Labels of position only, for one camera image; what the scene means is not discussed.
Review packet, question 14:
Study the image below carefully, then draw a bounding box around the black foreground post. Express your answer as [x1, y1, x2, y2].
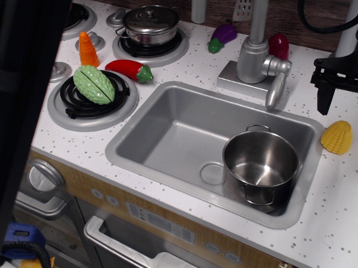
[0, 0, 72, 252]

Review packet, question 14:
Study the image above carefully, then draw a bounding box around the grey toy sink basin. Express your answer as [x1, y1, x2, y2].
[106, 81, 324, 229]

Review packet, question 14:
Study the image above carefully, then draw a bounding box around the steel pot in sink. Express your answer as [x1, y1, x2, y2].
[222, 127, 300, 213]

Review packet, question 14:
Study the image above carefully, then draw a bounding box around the silver dishwasher door handle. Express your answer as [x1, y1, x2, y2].
[84, 216, 197, 268]

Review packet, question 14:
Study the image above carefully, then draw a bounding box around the green toy bitter gourd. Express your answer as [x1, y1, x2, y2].
[72, 65, 115, 105]

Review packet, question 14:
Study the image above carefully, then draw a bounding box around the silver toy faucet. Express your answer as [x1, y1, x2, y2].
[217, 0, 292, 109]

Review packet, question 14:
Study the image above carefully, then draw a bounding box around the lidded steel pot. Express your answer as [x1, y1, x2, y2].
[115, 5, 179, 46]

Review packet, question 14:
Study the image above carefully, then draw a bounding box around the back right stove burner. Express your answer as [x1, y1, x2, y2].
[112, 29, 189, 68]

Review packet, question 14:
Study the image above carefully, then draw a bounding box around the blue plastic object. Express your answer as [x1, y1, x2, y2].
[1, 222, 48, 260]

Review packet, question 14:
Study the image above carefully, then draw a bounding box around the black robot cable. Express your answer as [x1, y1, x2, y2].
[297, 0, 358, 36]

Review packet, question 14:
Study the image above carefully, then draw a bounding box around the grey stove knob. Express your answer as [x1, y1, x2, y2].
[106, 8, 126, 28]
[49, 62, 72, 83]
[75, 31, 106, 52]

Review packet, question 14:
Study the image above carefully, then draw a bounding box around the grey stove knob middle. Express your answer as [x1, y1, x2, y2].
[75, 31, 106, 52]

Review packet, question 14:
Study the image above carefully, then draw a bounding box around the back left stove burner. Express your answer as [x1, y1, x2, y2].
[61, 2, 97, 40]

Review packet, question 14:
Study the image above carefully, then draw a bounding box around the yellow toy corn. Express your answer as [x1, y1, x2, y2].
[321, 120, 353, 155]

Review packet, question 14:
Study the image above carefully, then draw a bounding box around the grey curved pipe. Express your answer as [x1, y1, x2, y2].
[191, 0, 208, 24]

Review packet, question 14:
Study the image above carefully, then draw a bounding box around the purple toy eggplant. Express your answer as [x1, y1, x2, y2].
[207, 24, 237, 53]

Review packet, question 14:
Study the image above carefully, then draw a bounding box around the orange toy carrot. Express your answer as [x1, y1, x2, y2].
[78, 31, 100, 67]

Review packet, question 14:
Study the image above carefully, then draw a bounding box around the grey stove knob lower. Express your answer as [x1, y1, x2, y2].
[49, 62, 72, 83]

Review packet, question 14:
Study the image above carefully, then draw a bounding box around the silver oven door handle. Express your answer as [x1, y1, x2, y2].
[15, 192, 69, 221]

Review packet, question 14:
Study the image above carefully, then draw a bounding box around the red toy chili pepper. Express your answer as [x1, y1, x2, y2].
[105, 59, 153, 83]

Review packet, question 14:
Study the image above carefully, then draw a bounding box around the silver oven dial knob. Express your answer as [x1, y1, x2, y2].
[27, 158, 65, 193]

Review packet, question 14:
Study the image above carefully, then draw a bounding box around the grey dishwasher control panel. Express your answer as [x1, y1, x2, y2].
[125, 202, 197, 244]

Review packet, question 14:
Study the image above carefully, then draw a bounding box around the black corrugated hose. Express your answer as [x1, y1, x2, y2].
[0, 240, 52, 268]

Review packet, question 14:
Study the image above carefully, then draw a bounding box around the silver toy spatula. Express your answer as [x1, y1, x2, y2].
[233, 0, 254, 22]

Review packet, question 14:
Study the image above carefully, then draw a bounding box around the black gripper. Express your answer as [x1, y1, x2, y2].
[311, 54, 358, 115]

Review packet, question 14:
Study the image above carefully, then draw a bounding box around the grey stove knob upper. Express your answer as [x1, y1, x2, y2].
[106, 8, 126, 28]

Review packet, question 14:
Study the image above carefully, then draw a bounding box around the front left stove burner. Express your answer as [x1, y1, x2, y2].
[47, 70, 138, 132]

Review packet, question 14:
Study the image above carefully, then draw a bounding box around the stove burner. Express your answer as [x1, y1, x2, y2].
[112, 29, 189, 68]
[61, 2, 97, 40]
[47, 70, 138, 132]

